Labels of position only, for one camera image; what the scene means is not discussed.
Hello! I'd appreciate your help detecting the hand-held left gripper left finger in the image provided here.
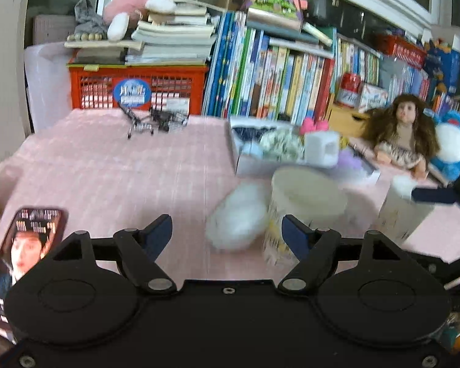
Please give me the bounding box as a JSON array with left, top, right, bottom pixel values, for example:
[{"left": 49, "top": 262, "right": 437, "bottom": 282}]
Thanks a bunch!
[{"left": 54, "top": 214, "right": 178, "bottom": 295}]

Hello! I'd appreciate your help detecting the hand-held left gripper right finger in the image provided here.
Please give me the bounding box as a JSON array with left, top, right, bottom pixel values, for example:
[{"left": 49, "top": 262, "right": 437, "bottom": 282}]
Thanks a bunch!
[{"left": 278, "top": 214, "right": 405, "bottom": 295}]

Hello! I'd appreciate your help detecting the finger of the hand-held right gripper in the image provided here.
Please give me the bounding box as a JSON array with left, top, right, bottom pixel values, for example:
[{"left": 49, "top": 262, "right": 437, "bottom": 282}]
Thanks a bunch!
[{"left": 411, "top": 187, "right": 460, "bottom": 205}]

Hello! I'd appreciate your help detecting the paper cup with scribbled letters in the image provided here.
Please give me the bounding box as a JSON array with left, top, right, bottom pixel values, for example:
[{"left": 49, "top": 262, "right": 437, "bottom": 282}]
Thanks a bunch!
[{"left": 378, "top": 176, "right": 435, "bottom": 243}]

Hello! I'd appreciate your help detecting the white shallow cardboard box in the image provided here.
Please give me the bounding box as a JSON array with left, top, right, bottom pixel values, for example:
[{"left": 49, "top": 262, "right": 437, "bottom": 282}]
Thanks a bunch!
[{"left": 225, "top": 117, "right": 382, "bottom": 188}]

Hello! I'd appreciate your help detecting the pink scrunchie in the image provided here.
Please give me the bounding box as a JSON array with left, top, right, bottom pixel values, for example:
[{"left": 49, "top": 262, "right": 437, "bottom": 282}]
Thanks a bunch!
[{"left": 300, "top": 118, "right": 330, "bottom": 136}]

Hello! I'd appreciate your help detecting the paper cup with rabbit drawing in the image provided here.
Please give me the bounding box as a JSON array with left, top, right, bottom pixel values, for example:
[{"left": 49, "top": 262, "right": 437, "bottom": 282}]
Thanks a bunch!
[{"left": 261, "top": 167, "right": 349, "bottom": 267}]

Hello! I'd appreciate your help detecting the blue white plush toy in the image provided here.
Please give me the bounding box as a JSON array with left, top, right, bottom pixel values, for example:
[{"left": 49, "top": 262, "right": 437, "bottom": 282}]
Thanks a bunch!
[{"left": 429, "top": 109, "right": 460, "bottom": 182}]

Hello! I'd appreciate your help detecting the white fluffy ball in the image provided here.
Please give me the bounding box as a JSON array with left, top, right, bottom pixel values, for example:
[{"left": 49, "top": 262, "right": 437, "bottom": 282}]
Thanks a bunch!
[{"left": 205, "top": 184, "right": 271, "bottom": 253}]

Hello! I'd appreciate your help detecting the pink tablecloth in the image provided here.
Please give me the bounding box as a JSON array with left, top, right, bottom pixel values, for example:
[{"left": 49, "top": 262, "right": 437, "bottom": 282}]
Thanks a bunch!
[{"left": 0, "top": 107, "right": 460, "bottom": 315}]

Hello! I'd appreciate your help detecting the brown haired doll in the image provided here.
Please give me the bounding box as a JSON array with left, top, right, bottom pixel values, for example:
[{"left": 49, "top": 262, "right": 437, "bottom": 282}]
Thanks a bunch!
[{"left": 358, "top": 94, "right": 441, "bottom": 179}]

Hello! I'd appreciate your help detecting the green white patterned scrunchie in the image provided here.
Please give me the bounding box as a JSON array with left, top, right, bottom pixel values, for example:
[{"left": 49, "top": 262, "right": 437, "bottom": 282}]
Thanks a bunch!
[{"left": 261, "top": 128, "right": 305, "bottom": 159}]

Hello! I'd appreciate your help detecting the purple scrunchie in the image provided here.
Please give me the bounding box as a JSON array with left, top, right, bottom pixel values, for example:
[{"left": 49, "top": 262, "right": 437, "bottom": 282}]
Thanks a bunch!
[{"left": 337, "top": 149, "right": 363, "bottom": 171}]

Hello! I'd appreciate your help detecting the miniature metal shopping cart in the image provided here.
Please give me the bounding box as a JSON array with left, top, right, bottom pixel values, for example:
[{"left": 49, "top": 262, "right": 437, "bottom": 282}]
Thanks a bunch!
[{"left": 118, "top": 102, "right": 156, "bottom": 140}]

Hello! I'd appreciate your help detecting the white printed tissue box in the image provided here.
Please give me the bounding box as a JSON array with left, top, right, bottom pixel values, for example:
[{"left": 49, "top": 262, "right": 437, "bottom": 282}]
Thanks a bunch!
[{"left": 358, "top": 83, "right": 389, "bottom": 113}]

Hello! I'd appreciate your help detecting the miniature dark shopping cart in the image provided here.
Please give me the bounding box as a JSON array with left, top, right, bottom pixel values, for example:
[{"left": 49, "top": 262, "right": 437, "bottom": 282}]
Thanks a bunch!
[{"left": 150, "top": 107, "right": 189, "bottom": 133}]

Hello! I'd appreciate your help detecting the wooden drawer box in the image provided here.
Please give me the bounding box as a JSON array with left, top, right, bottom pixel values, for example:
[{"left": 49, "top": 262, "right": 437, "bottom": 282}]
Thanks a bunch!
[{"left": 325, "top": 102, "right": 372, "bottom": 139}]

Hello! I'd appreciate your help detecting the blue printed carton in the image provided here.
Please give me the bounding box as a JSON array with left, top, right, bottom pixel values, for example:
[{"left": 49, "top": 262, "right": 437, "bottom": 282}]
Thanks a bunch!
[{"left": 424, "top": 38, "right": 460, "bottom": 94}]

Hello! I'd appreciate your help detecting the red drink can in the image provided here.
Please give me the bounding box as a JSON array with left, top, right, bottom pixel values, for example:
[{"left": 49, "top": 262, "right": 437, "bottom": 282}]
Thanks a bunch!
[{"left": 336, "top": 72, "right": 363, "bottom": 108}]

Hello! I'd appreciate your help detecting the black smartphone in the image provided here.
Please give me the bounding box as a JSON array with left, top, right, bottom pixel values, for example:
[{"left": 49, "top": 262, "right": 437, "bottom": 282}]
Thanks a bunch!
[{"left": 0, "top": 207, "right": 70, "bottom": 334}]

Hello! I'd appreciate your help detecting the red plastic basket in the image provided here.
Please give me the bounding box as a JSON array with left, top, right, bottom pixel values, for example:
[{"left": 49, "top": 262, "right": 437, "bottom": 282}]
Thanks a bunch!
[{"left": 374, "top": 33, "right": 428, "bottom": 60}]

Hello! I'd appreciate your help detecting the row of small thin books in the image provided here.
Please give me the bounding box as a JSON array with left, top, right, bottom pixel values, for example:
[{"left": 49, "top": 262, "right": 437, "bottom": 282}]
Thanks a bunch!
[{"left": 335, "top": 36, "right": 460, "bottom": 102}]

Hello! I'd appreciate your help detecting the row of upright picture books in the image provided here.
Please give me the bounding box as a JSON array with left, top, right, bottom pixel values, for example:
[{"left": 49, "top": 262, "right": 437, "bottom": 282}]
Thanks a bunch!
[{"left": 202, "top": 10, "right": 336, "bottom": 121}]

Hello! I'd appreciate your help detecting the red plastic crate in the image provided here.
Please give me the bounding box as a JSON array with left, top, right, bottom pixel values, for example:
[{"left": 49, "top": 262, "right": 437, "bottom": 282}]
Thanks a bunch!
[{"left": 67, "top": 61, "right": 209, "bottom": 116}]

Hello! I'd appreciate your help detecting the stack of flat books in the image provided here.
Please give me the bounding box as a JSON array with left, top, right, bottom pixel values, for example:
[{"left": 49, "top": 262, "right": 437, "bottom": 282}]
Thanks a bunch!
[{"left": 125, "top": 2, "right": 219, "bottom": 66}]

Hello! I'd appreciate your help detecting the wooden bead massager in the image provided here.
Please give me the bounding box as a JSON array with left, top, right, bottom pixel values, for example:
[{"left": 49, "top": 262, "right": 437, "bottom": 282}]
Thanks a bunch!
[{"left": 64, "top": 33, "right": 144, "bottom": 51}]

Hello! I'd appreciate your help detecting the grey cloth toy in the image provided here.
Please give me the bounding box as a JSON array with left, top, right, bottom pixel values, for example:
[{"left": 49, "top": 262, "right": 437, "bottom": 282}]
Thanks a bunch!
[{"left": 74, "top": 0, "right": 109, "bottom": 37}]

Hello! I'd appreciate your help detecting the pink plush toy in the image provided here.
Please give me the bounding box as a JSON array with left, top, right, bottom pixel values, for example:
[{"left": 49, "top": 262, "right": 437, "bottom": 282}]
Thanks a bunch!
[{"left": 103, "top": 0, "right": 177, "bottom": 41}]

